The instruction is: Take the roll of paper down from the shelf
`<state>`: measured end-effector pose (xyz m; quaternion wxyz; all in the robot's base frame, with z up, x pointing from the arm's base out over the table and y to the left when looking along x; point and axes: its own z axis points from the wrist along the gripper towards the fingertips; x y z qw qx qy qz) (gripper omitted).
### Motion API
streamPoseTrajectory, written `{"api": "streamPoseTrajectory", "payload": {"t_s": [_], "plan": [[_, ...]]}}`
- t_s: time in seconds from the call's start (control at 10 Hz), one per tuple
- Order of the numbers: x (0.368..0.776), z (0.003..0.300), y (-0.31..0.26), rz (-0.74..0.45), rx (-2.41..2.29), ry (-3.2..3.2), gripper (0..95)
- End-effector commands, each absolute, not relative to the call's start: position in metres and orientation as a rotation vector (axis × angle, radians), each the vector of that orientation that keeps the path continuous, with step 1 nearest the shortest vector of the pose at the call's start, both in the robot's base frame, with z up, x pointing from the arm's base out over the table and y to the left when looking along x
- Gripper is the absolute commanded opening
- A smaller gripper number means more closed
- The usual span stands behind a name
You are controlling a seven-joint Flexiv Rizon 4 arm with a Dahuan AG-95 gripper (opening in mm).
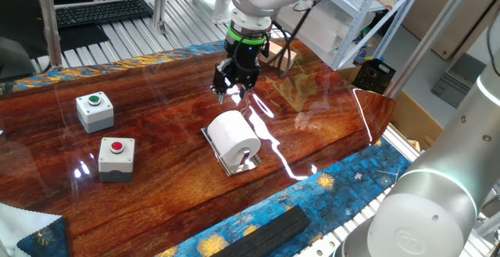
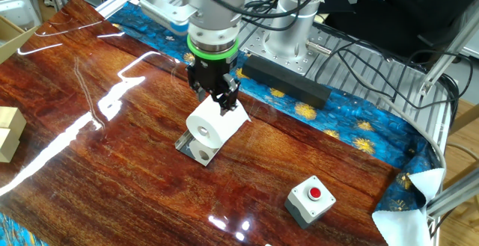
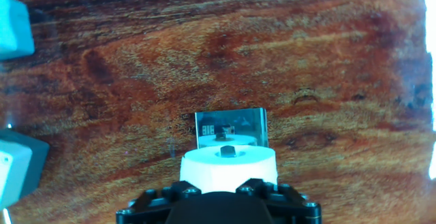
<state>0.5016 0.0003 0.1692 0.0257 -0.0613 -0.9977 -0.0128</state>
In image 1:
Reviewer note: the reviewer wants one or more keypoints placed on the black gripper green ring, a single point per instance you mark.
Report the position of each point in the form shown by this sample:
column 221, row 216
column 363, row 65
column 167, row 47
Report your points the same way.
column 246, row 54

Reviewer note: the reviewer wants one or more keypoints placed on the white toilet paper roll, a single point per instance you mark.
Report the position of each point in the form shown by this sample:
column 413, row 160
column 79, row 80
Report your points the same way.
column 232, row 134

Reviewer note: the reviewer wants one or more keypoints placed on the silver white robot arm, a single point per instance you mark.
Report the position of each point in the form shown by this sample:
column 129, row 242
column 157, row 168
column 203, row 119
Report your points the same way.
column 429, row 210

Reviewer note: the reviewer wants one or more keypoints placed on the shiny metal paper roll holder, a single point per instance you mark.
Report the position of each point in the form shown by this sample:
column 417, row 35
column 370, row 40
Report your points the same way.
column 236, row 169

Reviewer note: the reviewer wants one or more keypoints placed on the white metal shelf rack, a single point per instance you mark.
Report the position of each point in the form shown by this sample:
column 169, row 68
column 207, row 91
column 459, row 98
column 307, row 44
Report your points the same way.
column 354, row 26

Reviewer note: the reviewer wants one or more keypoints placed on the small wooden block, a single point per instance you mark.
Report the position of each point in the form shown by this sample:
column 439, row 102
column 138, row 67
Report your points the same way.
column 279, row 56

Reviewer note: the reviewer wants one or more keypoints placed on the glossy wood pattern table mat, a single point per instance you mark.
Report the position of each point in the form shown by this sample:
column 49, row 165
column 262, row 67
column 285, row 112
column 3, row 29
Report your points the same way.
column 156, row 194

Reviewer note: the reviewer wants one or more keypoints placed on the red push button box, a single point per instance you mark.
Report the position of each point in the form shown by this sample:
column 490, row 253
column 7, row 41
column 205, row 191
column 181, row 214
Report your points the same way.
column 116, row 161

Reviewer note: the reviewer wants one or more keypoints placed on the green push button box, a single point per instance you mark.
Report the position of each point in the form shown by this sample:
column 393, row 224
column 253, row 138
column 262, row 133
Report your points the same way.
column 95, row 112

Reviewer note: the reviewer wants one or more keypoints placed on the black computer keyboard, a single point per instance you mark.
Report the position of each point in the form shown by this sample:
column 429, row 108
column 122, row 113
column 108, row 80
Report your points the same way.
column 103, row 11

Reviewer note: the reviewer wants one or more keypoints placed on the black foam block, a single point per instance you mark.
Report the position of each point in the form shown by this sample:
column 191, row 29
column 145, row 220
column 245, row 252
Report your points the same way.
column 265, row 233

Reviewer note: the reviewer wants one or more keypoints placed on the starry night pattern tablecloth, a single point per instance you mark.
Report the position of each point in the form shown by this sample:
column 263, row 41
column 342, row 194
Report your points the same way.
column 351, row 186

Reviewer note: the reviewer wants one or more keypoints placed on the black desk pad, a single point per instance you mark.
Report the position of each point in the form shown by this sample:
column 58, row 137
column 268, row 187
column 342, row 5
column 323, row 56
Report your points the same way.
column 82, row 38

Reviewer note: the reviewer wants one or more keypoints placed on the brown cardboard box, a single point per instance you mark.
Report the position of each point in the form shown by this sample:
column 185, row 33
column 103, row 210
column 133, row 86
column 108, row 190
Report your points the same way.
column 414, row 120

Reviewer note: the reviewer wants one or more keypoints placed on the grey plastic floor case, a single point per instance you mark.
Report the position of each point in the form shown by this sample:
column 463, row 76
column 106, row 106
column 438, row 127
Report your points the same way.
column 455, row 81

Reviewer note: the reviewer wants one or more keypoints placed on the black computer monitor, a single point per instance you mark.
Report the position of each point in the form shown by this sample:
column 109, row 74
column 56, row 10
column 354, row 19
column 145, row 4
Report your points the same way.
column 19, row 15

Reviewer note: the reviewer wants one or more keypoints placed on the brown wooden board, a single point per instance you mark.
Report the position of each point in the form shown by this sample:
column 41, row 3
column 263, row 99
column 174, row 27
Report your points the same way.
column 461, row 26

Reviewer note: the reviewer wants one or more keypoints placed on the folded starry cloth white backing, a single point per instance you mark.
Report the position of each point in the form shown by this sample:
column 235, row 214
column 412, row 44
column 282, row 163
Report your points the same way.
column 23, row 229

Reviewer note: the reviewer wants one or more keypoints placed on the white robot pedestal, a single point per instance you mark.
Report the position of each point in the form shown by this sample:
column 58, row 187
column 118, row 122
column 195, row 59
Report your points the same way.
column 220, row 9

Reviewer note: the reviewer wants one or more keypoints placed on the aluminium frame post with bracket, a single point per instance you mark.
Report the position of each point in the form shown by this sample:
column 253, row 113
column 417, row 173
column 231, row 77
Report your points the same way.
column 160, row 3

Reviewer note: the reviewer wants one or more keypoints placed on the plain aluminium frame post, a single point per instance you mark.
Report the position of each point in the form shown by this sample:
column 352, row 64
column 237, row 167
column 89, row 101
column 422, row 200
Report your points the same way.
column 48, row 22

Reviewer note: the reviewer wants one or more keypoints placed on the diagonal aluminium frame beam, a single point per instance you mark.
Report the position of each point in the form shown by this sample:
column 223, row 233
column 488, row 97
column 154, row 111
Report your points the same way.
column 427, row 42

